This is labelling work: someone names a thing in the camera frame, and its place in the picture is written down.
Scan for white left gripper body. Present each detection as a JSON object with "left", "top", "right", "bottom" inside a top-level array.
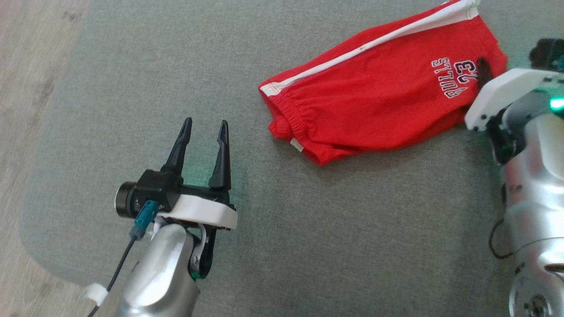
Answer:
[{"left": 156, "top": 187, "right": 237, "bottom": 280}]

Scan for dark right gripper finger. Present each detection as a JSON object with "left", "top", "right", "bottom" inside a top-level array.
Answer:
[{"left": 477, "top": 57, "right": 494, "bottom": 94}]

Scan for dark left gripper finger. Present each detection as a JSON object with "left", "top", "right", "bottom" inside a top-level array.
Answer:
[
  {"left": 209, "top": 120, "right": 231, "bottom": 190},
  {"left": 161, "top": 117, "right": 193, "bottom": 174}
]

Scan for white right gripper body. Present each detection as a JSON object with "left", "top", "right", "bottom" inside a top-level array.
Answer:
[{"left": 465, "top": 69, "right": 551, "bottom": 164}]

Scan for red basketball shorts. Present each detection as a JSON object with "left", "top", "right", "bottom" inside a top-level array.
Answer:
[{"left": 258, "top": 0, "right": 508, "bottom": 167}]

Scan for white cable clip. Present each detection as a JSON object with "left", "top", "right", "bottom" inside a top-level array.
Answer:
[{"left": 84, "top": 284, "right": 109, "bottom": 307}]

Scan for right teal-plug black cable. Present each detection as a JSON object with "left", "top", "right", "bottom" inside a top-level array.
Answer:
[{"left": 489, "top": 217, "right": 514, "bottom": 260}]

